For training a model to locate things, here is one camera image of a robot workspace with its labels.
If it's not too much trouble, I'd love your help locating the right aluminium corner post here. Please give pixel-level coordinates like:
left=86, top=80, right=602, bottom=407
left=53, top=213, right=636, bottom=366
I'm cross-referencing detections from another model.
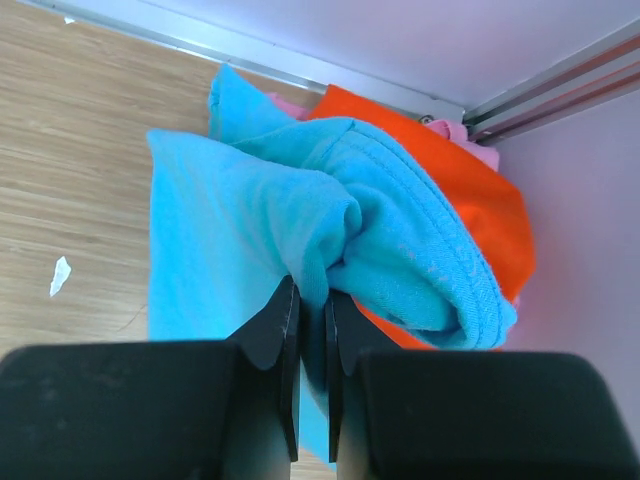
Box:
left=464, top=19, right=639, bottom=144

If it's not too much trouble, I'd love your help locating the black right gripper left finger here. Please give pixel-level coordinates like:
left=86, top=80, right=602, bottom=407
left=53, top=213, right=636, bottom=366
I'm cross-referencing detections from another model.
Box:
left=1, top=277, right=300, bottom=479

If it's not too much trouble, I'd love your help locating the folded pink t shirt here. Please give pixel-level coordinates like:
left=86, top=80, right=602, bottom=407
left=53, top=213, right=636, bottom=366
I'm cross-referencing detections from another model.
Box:
left=264, top=89, right=524, bottom=311

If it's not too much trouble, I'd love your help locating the teal t shirt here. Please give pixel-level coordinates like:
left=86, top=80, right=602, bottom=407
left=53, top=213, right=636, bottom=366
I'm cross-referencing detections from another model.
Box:
left=147, top=66, right=517, bottom=459

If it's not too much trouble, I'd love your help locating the white paper scrap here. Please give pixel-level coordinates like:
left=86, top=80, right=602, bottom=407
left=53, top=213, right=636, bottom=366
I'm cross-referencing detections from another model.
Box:
left=49, top=256, right=72, bottom=298

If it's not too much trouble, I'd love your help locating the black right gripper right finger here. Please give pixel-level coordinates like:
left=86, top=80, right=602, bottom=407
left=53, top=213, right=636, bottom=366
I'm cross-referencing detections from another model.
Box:
left=324, top=291, right=639, bottom=479

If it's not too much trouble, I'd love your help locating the folded orange t shirt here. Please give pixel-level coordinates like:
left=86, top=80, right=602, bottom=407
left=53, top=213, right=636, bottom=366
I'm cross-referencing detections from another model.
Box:
left=293, top=86, right=535, bottom=349

